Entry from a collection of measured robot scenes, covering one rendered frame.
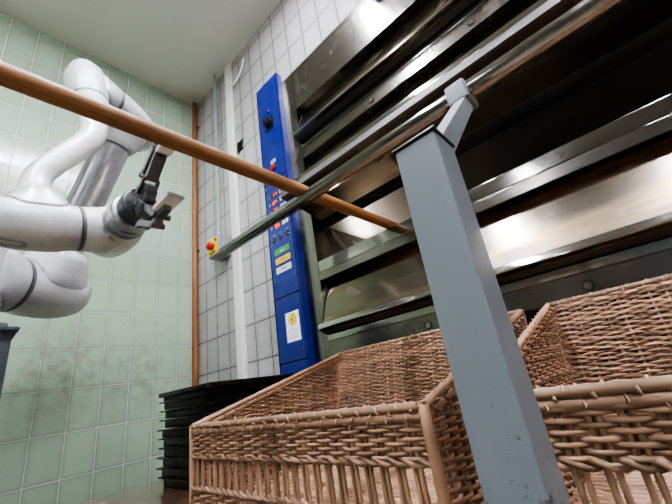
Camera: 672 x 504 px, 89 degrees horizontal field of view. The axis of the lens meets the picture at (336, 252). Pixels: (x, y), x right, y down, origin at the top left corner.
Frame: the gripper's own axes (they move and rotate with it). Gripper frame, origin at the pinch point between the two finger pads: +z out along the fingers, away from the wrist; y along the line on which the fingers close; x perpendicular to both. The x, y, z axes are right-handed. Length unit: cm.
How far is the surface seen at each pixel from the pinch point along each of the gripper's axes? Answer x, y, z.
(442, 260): -1, 35, 45
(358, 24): -61, -82, 14
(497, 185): -61, 3, 39
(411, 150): -1, 25, 45
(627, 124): -61, 3, 65
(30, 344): 2, 12, -114
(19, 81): 22.8, 1.2, 7.7
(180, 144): 2.4, 1.1, 7.6
